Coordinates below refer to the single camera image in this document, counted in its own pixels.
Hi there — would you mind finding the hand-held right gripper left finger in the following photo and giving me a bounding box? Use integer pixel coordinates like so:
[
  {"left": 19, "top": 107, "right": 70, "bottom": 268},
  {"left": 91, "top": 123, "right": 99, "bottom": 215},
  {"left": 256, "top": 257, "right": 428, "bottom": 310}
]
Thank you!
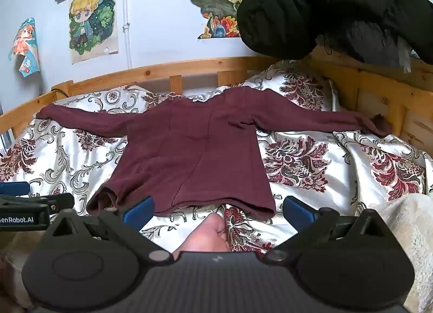
[{"left": 45, "top": 197, "right": 175, "bottom": 264}]

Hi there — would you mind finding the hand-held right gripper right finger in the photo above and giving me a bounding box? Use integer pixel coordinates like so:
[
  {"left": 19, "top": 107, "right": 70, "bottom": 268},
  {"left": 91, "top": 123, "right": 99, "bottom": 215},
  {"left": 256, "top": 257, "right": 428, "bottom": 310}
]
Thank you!
[{"left": 263, "top": 195, "right": 395, "bottom": 265}]

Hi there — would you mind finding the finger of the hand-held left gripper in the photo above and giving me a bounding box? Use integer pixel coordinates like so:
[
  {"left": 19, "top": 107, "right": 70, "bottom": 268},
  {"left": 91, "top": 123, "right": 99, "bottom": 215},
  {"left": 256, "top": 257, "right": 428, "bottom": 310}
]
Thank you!
[
  {"left": 0, "top": 182, "right": 30, "bottom": 196},
  {"left": 0, "top": 193, "right": 75, "bottom": 214}
]

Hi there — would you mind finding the maroon long-sleeved sweater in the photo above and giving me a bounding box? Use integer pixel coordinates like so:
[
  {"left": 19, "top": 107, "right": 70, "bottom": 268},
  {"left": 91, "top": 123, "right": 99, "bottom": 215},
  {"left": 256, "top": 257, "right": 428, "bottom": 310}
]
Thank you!
[{"left": 35, "top": 88, "right": 393, "bottom": 220}]

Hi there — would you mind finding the white floral bed blanket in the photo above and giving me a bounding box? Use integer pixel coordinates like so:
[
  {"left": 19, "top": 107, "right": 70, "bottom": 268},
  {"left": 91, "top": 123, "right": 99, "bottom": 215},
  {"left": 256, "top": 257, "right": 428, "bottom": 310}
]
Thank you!
[{"left": 0, "top": 61, "right": 433, "bottom": 256}]

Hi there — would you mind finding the person's bare foot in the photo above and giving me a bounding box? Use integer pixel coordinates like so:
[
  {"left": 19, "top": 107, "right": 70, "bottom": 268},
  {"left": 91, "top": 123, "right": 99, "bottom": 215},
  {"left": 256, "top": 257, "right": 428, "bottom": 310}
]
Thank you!
[{"left": 172, "top": 213, "right": 232, "bottom": 255}]

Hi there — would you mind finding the cream fluffy blanket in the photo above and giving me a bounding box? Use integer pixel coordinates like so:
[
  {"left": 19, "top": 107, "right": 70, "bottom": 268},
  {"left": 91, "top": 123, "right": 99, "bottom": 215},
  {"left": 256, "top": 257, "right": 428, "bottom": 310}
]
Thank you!
[{"left": 367, "top": 193, "right": 433, "bottom": 313}]

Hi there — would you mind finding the grey fur cloth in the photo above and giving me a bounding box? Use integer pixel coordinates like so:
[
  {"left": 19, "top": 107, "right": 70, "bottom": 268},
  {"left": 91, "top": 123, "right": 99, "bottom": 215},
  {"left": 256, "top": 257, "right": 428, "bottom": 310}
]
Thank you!
[{"left": 314, "top": 20, "right": 413, "bottom": 73}]

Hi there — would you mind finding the black fuzzy object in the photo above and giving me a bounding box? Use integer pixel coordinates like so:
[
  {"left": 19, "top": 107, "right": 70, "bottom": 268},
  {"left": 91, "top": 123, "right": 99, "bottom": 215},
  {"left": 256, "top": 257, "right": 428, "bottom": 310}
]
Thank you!
[{"left": 237, "top": 0, "right": 433, "bottom": 63}]

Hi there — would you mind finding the small curled cartoon wall poster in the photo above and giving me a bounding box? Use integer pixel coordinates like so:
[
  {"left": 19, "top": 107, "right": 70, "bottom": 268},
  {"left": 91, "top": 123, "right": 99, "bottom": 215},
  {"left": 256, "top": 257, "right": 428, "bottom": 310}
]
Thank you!
[{"left": 8, "top": 17, "right": 41, "bottom": 77}]

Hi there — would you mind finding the wooden bed frame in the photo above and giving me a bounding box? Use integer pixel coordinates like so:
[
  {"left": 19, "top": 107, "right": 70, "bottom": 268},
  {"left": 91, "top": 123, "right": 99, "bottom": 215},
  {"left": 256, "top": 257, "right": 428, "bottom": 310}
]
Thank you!
[{"left": 0, "top": 45, "right": 433, "bottom": 165}]

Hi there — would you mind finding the blond cartoon child wall poster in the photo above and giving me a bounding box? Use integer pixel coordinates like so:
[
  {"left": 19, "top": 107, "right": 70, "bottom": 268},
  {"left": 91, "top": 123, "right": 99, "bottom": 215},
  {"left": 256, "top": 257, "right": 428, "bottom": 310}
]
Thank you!
[{"left": 68, "top": 0, "right": 120, "bottom": 64}]

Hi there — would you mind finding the white wall pipe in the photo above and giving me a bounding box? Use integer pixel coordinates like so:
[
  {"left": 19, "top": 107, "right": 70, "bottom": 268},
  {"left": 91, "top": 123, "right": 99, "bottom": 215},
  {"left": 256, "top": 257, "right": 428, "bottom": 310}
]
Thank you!
[{"left": 123, "top": 0, "right": 133, "bottom": 69}]

